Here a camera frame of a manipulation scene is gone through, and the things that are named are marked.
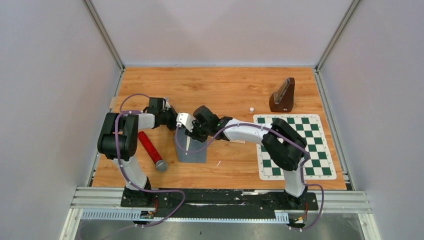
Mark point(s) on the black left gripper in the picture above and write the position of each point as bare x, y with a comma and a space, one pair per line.
173, 126

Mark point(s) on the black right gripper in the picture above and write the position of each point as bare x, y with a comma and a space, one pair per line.
193, 134

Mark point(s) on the grey envelope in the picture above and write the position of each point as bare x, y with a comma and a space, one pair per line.
197, 153

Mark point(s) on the cream pink envelope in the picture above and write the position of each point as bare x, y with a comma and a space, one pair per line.
233, 141

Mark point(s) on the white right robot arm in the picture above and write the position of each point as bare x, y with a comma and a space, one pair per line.
285, 146

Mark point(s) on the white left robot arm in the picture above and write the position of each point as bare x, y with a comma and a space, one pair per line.
118, 141

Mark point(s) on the red microphone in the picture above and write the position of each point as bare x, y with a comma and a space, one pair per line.
159, 164

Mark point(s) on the wooden metronome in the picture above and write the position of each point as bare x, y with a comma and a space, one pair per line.
282, 100

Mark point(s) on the green white chessboard mat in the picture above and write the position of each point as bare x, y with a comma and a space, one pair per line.
309, 126

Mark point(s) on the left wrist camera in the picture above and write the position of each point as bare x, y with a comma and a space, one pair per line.
166, 104

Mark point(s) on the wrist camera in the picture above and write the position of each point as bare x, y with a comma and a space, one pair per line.
166, 104
185, 120

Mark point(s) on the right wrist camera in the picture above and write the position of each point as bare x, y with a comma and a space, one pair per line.
185, 120

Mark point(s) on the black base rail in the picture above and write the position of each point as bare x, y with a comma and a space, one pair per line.
218, 203

